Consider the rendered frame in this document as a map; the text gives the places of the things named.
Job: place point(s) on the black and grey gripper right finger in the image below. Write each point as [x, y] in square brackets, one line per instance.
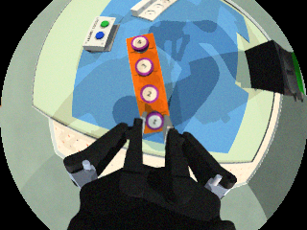
[208, 172]

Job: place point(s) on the blue flat mat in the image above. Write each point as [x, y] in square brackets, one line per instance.
[197, 47]

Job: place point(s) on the orange tube rack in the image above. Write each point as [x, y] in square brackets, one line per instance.
[155, 78]

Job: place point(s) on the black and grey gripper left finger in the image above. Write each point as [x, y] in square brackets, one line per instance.
[86, 165]

